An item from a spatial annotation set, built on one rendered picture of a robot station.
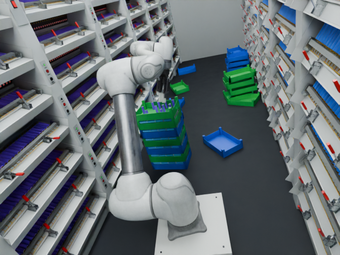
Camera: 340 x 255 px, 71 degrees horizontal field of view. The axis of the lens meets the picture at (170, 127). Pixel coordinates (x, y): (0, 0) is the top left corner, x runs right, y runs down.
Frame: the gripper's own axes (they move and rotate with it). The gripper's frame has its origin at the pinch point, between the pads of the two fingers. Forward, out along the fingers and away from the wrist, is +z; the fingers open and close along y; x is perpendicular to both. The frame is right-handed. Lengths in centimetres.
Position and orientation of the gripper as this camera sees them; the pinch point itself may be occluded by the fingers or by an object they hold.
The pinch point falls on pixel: (162, 97)
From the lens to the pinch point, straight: 172.8
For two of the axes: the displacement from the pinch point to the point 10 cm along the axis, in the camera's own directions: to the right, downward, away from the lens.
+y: -6.8, -2.1, 7.0
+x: -7.2, 0.9, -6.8
